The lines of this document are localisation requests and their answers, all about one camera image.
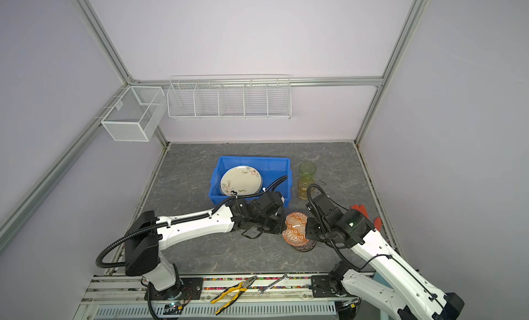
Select blue plastic bin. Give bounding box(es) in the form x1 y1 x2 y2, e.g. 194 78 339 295
208 156 293 208

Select silver wrench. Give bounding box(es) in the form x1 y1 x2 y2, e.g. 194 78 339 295
258 273 289 295

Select white wire wall rack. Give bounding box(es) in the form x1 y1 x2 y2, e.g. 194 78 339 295
167 74 292 119

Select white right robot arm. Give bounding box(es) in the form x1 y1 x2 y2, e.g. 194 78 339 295
306 184 465 319

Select green glass cup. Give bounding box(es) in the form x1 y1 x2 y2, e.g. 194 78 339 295
298 161 317 182

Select red work glove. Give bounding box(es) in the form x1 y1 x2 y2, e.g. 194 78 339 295
350 204 382 231

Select pink striped bowl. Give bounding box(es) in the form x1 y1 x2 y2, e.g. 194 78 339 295
291 240 317 253

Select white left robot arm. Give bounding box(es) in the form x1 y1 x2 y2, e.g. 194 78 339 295
95 175 288 300

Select white mesh box basket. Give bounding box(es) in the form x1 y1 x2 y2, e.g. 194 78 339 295
101 86 168 142

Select cream floral plate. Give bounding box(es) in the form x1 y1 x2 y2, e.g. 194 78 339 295
220 165 263 196

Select orange patterned bowl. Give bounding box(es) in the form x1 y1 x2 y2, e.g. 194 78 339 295
282 212 309 247

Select yellow black pliers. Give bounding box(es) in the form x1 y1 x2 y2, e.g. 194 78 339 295
210 275 258 316

